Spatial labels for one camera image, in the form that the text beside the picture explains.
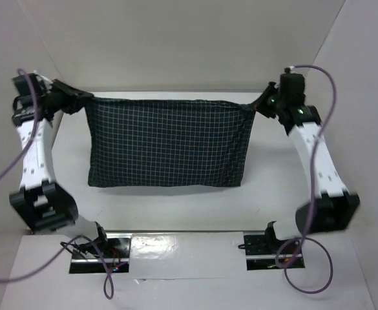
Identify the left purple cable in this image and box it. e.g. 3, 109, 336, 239
0, 67, 116, 300

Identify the purple cable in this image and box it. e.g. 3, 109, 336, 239
0, 67, 116, 300
274, 64, 338, 294

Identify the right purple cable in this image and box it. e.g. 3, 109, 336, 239
274, 64, 338, 294

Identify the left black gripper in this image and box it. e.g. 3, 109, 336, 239
40, 77, 93, 115

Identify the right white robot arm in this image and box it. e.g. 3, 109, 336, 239
254, 68, 360, 253

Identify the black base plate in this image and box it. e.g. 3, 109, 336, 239
68, 234, 131, 274
238, 231, 305, 271

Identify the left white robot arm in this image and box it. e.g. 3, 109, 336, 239
9, 70, 110, 258

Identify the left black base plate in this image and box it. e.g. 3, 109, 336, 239
68, 234, 131, 274

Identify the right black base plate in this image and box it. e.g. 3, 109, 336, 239
238, 231, 305, 271

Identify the dark checkered pillowcase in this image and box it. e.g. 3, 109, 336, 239
85, 98, 255, 188

